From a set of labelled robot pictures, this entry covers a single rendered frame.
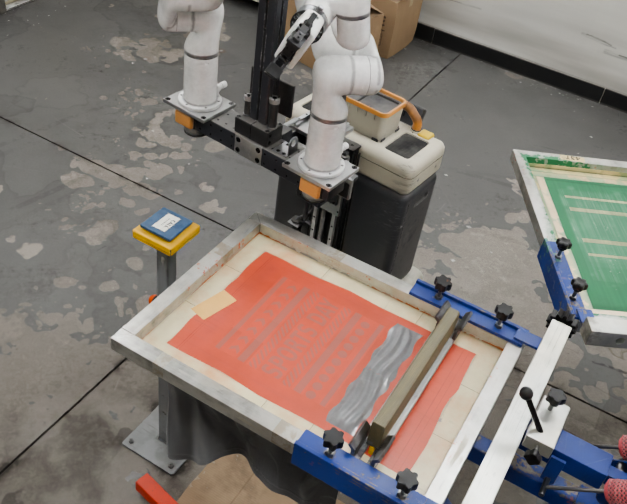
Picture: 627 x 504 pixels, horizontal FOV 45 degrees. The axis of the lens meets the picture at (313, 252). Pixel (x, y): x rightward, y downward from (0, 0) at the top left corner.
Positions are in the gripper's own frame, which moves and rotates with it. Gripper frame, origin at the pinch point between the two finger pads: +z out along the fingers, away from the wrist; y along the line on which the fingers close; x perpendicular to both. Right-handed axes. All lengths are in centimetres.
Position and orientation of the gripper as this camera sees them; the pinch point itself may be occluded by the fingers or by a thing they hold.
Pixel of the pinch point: (282, 58)
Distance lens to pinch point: 157.7
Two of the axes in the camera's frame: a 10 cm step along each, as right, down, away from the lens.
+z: -3.1, 6.3, -7.2
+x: -7.9, -5.8, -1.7
